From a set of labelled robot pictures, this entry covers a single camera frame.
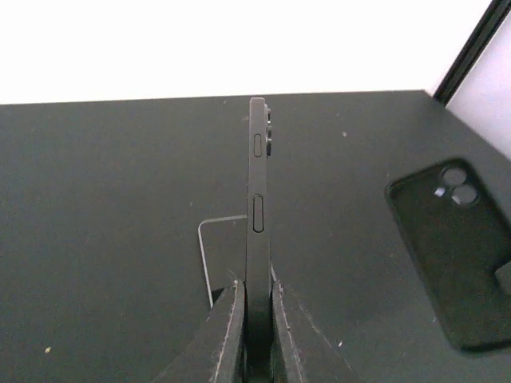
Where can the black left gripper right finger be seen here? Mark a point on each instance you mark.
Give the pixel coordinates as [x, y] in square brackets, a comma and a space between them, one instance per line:
[300, 352]

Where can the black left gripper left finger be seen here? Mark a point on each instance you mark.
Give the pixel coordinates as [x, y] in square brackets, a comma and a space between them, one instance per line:
[216, 352]

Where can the silver black smartphone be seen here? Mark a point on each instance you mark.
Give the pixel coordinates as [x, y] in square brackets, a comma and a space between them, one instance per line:
[223, 251]

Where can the phone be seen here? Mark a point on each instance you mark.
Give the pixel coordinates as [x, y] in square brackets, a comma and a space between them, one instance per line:
[459, 240]

